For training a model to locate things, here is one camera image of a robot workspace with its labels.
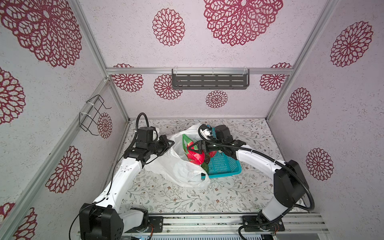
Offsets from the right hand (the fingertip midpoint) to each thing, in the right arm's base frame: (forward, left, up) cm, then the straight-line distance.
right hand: (191, 145), depth 79 cm
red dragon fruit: (-7, -2, -1) cm, 8 cm away
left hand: (0, +9, +1) cm, 9 cm away
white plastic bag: (-9, +9, -5) cm, 14 cm away
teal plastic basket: (+1, -18, -22) cm, 29 cm away
